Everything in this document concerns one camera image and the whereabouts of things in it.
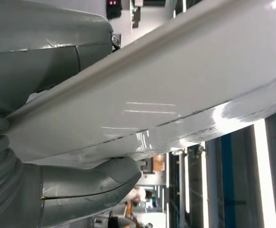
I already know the black device with red lights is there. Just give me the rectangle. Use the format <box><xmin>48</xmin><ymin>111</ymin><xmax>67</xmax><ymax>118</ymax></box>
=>
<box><xmin>106</xmin><ymin>0</ymin><xmax>123</xmax><ymax>19</ymax></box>

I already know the brown cardboard box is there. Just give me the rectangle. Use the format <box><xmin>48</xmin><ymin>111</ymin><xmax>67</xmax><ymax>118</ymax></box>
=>
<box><xmin>152</xmin><ymin>154</ymin><xmax>165</xmax><ymax>172</ymax></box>

